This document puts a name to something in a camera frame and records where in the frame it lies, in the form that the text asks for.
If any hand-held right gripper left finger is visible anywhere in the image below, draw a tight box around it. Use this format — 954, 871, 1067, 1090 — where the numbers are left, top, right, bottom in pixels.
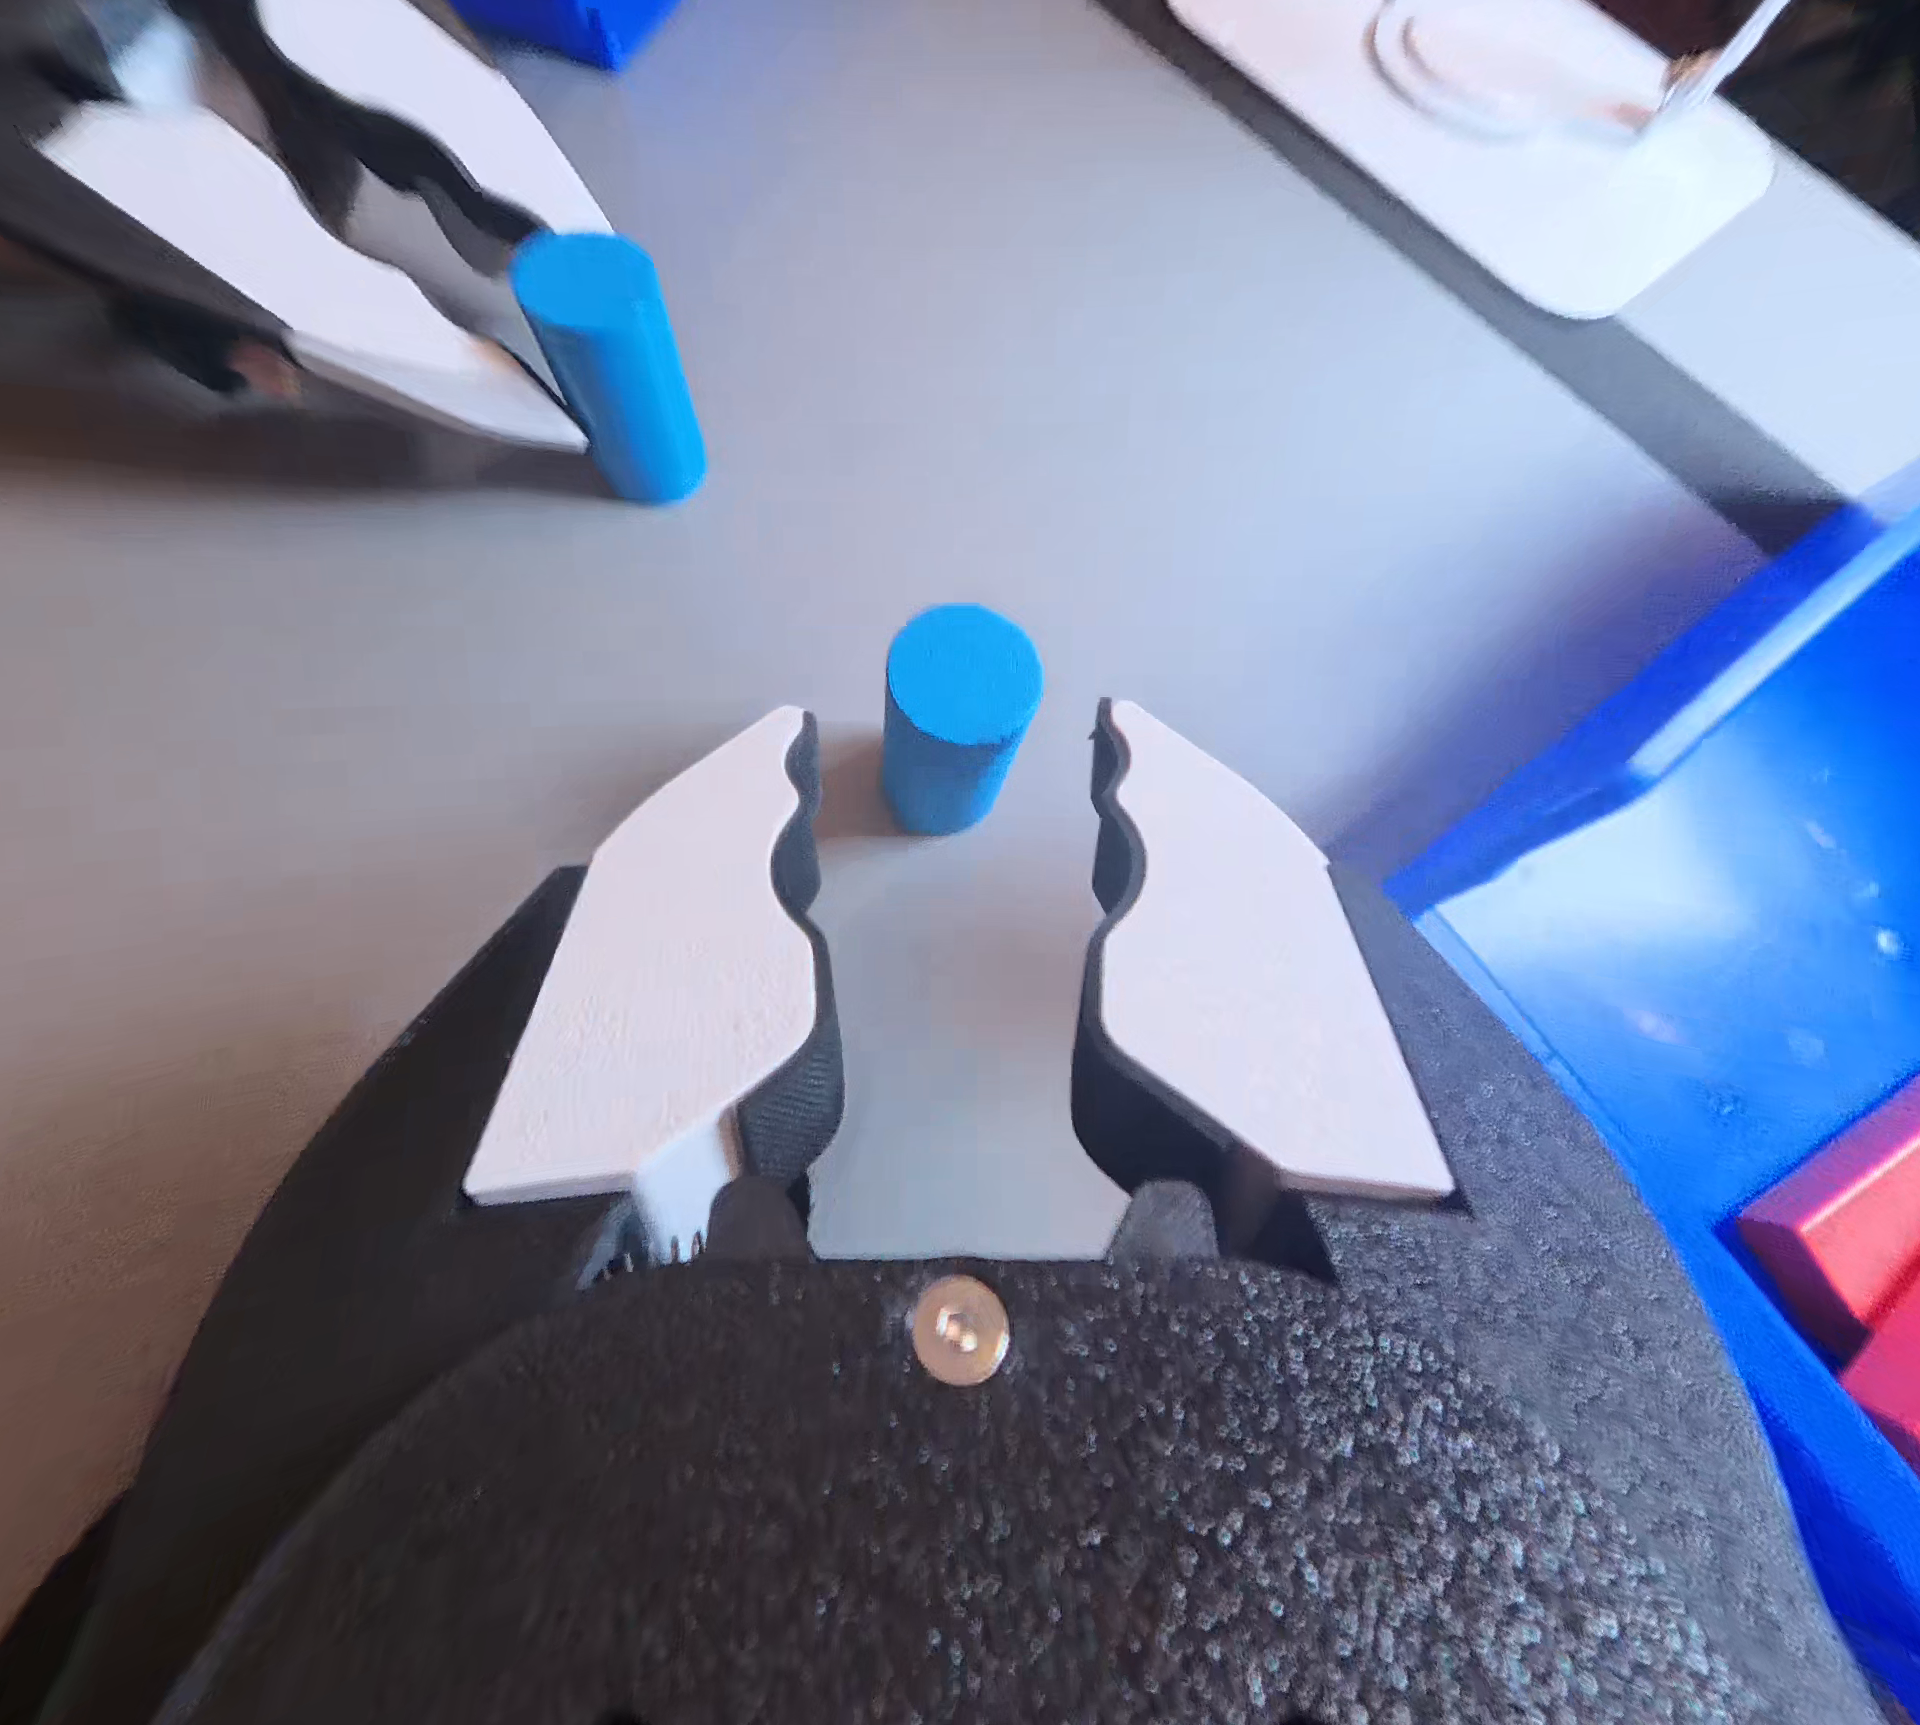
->
467, 707, 843, 1216

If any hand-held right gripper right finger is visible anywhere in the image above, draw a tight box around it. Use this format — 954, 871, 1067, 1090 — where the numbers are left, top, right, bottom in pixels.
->
1075, 700, 1465, 1216

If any teal wooden cylinder block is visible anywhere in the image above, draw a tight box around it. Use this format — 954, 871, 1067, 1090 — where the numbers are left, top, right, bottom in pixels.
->
883, 605, 1047, 838

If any blue wooden cylinder block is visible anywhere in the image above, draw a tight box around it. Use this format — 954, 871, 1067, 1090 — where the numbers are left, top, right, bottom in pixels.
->
510, 232, 711, 506

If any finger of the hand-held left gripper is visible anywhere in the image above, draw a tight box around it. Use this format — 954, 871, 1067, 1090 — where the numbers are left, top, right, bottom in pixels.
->
36, 106, 595, 452
235, 0, 618, 256

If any white document stand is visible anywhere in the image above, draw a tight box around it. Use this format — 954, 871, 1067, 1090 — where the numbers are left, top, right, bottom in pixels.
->
1164, 0, 1920, 316

